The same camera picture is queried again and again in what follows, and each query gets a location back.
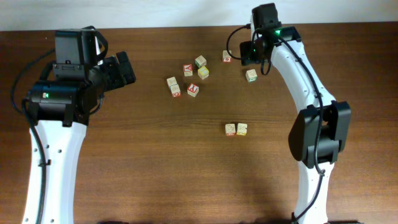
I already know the wooden block green letter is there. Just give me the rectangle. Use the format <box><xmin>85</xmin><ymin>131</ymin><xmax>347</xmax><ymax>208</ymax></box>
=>
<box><xmin>246</xmin><ymin>69</ymin><xmax>257</xmax><ymax>82</ymax></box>

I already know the wooden block red letter Y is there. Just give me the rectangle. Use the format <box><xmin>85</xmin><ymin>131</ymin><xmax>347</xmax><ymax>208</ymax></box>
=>
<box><xmin>187</xmin><ymin>83</ymin><xmax>199</xmax><ymax>97</ymax></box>

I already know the wooden block yellow side engraved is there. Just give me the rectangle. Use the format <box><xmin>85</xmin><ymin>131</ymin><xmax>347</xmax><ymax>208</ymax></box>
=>
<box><xmin>236</xmin><ymin>123</ymin><xmax>248</xmax><ymax>136</ymax></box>

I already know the wooden block red side engraved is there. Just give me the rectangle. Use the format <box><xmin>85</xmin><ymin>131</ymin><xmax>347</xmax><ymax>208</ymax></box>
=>
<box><xmin>225</xmin><ymin>123</ymin><xmax>236</xmax><ymax>136</ymax></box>

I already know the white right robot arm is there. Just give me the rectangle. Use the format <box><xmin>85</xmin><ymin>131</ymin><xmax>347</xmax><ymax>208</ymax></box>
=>
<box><xmin>242</xmin><ymin>27</ymin><xmax>351</xmax><ymax>223</ymax></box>

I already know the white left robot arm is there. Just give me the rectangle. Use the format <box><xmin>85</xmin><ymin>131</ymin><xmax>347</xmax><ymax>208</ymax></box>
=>
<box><xmin>21</xmin><ymin>52</ymin><xmax>136</xmax><ymax>223</ymax></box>

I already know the wooden block red number far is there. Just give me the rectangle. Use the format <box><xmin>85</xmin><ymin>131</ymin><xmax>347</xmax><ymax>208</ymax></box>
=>
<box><xmin>223</xmin><ymin>50</ymin><xmax>232</xmax><ymax>63</ymax></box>

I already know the wooden block green side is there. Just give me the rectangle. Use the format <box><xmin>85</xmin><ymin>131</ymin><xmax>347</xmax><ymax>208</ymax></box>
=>
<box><xmin>195</xmin><ymin>55</ymin><xmax>207</xmax><ymax>68</ymax></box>

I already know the wooden block yellow face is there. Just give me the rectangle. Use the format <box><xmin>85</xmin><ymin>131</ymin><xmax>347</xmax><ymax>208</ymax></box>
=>
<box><xmin>198</xmin><ymin>66</ymin><xmax>210</xmax><ymax>80</ymax></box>

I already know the plain wooden block upper left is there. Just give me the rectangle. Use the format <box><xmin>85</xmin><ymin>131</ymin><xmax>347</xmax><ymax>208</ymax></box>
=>
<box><xmin>166</xmin><ymin>77</ymin><xmax>177</xmax><ymax>88</ymax></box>

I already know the wooden block red bottom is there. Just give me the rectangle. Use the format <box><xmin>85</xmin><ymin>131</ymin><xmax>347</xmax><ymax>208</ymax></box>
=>
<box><xmin>170</xmin><ymin>84</ymin><xmax>181</xmax><ymax>97</ymax></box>

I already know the wooden block red letter A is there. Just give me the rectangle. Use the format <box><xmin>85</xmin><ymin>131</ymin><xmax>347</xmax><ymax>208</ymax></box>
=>
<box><xmin>183</xmin><ymin>64</ymin><xmax>193</xmax><ymax>77</ymax></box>

